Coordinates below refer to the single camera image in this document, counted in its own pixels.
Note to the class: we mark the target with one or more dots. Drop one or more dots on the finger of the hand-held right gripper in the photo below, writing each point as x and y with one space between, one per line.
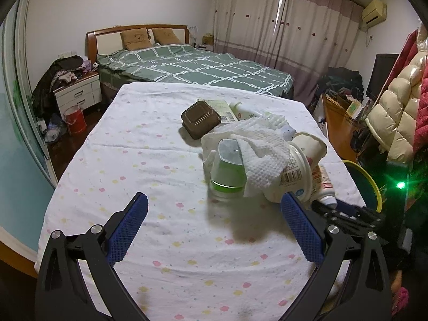
347 215

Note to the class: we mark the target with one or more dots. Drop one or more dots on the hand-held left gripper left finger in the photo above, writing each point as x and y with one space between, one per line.
128 224

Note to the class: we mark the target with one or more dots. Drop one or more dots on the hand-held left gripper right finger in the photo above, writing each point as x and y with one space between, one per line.
301 227

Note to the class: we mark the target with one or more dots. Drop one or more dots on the yellow rimmed bin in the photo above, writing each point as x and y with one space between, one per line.
367 187

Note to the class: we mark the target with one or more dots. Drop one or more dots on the small white red-label bottle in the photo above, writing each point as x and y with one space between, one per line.
322 182

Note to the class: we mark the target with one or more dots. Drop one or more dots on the white instant noodle tub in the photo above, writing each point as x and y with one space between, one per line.
297 174

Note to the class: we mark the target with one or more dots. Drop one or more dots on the white paper towel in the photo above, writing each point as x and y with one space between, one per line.
264 160

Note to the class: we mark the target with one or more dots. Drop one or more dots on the clear plastic cup green liquid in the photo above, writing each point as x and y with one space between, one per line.
227 174

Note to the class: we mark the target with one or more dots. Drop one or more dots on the blue white snack wrapper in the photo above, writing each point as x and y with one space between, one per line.
287 132

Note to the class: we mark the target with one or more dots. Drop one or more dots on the person's right forearm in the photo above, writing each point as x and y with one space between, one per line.
399 294

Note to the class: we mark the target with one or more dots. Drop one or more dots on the wooden side desk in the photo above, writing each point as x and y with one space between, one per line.
337 130

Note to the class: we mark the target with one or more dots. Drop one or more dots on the cream puffer jacket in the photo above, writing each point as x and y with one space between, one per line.
398 107

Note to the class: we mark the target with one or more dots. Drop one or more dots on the green paper box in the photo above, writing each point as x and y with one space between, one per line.
354 109

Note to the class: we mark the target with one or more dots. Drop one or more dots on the red bucket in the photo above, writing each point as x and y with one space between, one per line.
75 123

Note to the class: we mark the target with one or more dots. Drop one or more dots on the plastic bags pile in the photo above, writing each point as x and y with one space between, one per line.
53 130

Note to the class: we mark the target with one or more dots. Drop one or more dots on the brown plastic box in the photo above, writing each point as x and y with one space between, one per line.
200 118

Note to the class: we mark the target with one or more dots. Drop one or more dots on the black television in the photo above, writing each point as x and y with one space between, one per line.
381 77

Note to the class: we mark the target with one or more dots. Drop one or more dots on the white bottle green label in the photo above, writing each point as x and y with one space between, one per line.
244 108

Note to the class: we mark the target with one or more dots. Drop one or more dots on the dark clothes heap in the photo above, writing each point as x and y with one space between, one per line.
341 80

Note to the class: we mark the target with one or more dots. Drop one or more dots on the white wooden nightstand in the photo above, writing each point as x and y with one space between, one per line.
78 95

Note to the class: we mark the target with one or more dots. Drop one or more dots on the green white carton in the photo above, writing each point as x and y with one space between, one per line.
224 108

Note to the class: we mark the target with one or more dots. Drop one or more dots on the dark clothes pile on nightstand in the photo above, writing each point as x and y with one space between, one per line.
63 67

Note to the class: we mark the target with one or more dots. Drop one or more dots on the green checked quilt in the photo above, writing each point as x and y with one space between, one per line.
187 63

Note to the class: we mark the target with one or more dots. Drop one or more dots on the glass sliding wardrobe door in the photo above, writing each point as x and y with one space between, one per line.
20 90

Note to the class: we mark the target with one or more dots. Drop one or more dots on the beige pink curtain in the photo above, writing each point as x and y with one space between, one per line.
301 40

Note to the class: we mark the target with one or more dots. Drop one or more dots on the bed with green quilt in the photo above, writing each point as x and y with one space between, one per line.
91 45

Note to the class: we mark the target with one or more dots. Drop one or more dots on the brown bear print pillow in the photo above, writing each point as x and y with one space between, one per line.
135 38

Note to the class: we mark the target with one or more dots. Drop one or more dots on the plain brown pillow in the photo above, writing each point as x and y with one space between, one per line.
165 35

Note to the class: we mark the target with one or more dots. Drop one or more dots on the cream air conditioner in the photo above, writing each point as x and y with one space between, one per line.
373 13

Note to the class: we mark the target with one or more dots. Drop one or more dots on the small cardboard box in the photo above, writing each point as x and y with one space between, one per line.
207 39

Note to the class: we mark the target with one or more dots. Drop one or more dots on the white wall switch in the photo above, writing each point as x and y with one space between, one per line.
67 54

